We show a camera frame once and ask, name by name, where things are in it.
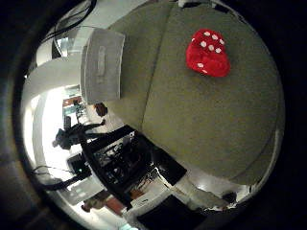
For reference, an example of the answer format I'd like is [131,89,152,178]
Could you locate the red mushroom plush white dots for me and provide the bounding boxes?
[185,28,232,79]

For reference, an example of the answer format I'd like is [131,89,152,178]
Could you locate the grey plastic container bin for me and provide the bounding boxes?
[80,28,127,104]

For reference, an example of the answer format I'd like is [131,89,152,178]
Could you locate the seated person at desk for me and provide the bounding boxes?
[80,195,111,214]

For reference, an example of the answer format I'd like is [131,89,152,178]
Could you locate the olive green table cloth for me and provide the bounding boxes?
[105,0,286,186]

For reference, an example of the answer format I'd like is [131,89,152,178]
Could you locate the black computer monitor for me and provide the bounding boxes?
[66,152,92,176]

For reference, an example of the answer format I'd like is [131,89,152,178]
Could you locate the black bag on floor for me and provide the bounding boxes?
[94,103,109,118]

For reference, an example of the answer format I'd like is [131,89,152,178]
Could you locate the standing person in dark clothes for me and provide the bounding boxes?
[52,119,106,151]

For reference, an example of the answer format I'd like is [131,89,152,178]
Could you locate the black metal frame stand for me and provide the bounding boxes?
[80,124,188,206]

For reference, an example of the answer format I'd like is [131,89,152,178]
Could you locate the black cable loop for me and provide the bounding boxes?
[32,165,91,192]

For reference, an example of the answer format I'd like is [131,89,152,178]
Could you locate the black cable bundle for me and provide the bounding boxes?
[41,0,99,40]

